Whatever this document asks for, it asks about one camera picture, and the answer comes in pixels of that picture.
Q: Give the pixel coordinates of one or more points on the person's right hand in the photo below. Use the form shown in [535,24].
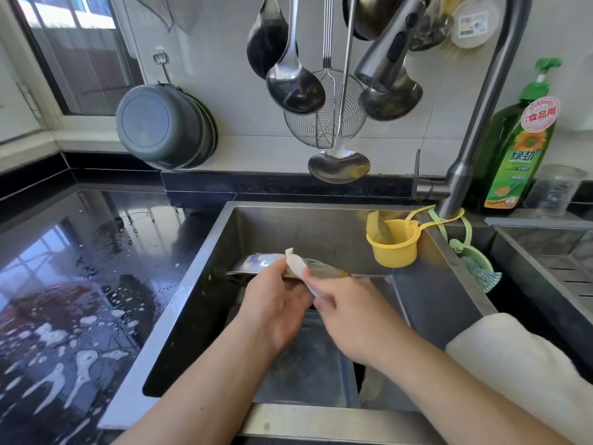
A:
[357,315]

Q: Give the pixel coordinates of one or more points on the person's left hand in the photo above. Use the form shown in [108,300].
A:
[273,306]

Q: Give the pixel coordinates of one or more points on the round steel basin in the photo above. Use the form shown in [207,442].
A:
[255,264]

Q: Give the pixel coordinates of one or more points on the white cleaning brush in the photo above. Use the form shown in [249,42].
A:
[295,264]

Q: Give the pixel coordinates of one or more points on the rectangular steel tray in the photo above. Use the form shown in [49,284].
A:
[310,361]

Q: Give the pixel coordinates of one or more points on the person's left forearm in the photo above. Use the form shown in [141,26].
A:
[199,398]

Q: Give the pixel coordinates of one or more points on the person's right forearm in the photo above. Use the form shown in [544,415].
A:
[472,394]

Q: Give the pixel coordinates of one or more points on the yellow hanging sink cup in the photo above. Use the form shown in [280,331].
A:
[394,241]

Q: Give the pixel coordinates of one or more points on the stainless steel sink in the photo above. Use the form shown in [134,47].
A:
[185,319]

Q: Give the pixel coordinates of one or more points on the green hanging sponge holder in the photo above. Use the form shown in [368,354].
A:
[477,264]

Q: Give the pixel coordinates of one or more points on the white dish rag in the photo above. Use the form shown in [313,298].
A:
[528,366]

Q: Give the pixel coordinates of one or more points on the dark green hanging basin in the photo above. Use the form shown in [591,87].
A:
[208,129]

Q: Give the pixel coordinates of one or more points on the grey hanging basin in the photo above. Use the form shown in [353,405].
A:
[159,125]

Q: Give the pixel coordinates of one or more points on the steel soup ladle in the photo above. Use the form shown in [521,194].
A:
[296,88]

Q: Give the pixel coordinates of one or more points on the green dish soap bottle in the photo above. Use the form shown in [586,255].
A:
[519,153]

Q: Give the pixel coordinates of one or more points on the clear plastic cup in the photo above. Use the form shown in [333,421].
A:
[554,190]

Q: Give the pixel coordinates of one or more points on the steel gooseneck faucet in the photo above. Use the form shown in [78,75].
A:
[491,88]

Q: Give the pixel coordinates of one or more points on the hanging steel ladles and skimmer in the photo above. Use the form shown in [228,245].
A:
[267,41]

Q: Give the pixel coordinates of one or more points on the white dish brush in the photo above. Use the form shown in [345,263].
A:
[475,25]

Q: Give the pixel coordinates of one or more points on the white hanging cloth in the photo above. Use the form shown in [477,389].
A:
[153,6]

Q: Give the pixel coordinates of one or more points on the steel wall hook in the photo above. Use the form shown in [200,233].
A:
[162,67]

